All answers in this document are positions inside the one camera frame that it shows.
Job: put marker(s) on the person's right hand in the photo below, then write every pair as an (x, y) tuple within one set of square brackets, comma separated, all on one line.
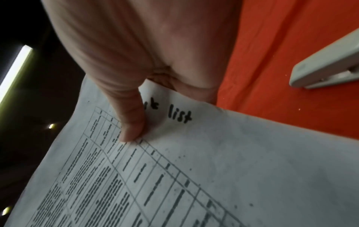
[(145, 40)]

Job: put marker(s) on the pile of printed papers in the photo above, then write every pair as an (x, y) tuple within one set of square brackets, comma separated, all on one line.
[(224, 166)]

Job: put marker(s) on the red tablecloth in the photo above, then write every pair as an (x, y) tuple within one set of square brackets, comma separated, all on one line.
[(266, 66)]

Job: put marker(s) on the round ceiling spotlight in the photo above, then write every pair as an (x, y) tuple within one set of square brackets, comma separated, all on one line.
[(6, 210), (51, 126)]

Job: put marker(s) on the ceiling light strip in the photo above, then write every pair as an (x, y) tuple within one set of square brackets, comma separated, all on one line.
[(14, 71)]

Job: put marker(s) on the white stapler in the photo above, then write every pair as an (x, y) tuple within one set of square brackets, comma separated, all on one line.
[(328, 64)]

